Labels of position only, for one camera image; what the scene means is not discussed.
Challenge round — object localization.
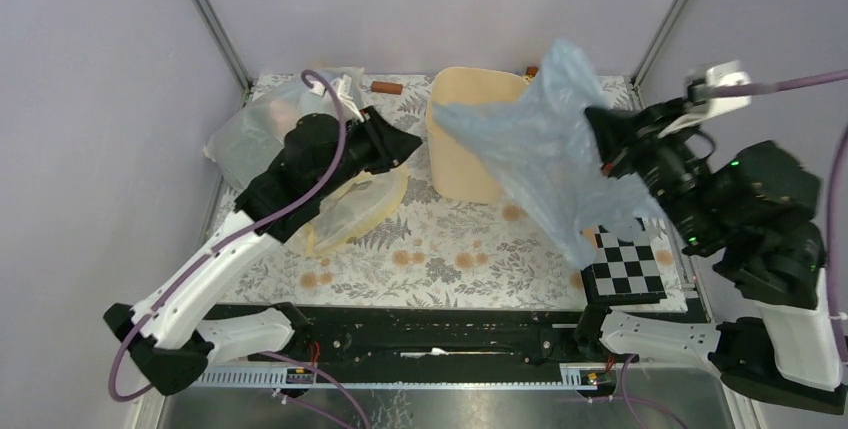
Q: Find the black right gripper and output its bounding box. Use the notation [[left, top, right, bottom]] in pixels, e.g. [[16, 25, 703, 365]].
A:
[[577, 92, 716, 246]]

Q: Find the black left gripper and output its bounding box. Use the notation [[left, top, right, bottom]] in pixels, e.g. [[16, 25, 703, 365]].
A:
[[314, 104, 424, 200]]

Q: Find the beige plastic trash bin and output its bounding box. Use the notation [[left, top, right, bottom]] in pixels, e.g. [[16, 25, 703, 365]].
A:
[[425, 66, 527, 205]]

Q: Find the light blue trash bag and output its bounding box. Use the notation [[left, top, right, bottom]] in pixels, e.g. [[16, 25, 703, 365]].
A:
[[442, 38, 665, 269]]

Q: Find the translucent white yellow trash bag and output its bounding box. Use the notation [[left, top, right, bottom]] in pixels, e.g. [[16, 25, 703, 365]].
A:
[[203, 77, 408, 257]]

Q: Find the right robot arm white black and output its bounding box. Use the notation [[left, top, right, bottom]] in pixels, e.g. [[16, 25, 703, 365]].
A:
[[573, 99, 847, 415]]

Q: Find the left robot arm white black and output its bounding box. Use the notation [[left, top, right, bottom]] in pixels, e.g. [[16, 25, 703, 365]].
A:
[[103, 106, 422, 396]]

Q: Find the brown cylinder toy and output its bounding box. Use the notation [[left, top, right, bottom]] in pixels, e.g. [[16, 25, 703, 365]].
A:
[[370, 81, 404, 95]]

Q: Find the floral patterned table mat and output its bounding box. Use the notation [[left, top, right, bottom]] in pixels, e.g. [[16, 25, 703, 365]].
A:
[[190, 73, 690, 313]]

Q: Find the black white checkerboard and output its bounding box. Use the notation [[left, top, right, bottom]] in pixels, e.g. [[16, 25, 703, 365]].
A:
[[581, 219, 673, 306]]

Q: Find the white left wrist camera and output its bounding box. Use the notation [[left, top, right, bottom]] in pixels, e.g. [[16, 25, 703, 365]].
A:
[[331, 74, 365, 121]]

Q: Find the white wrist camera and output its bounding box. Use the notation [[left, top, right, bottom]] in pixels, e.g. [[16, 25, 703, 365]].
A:
[[331, 74, 365, 121], [659, 60, 752, 138]]

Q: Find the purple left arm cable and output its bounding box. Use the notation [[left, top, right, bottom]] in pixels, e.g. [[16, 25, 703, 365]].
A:
[[107, 68, 372, 429]]

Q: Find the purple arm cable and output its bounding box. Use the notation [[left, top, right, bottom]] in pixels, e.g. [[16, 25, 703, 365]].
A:
[[582, 68, 848, 429], [107, 68, 372, 429]]

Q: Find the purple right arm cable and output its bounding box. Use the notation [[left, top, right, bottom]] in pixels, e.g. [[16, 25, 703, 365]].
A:
[[582, 68, 848, 429]]

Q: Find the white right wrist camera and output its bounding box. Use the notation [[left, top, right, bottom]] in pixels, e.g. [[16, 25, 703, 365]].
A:
[[659, 60, 752, 138]]

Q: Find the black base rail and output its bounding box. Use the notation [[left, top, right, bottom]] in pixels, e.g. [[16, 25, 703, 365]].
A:
[[182, 304, 641, 386]]

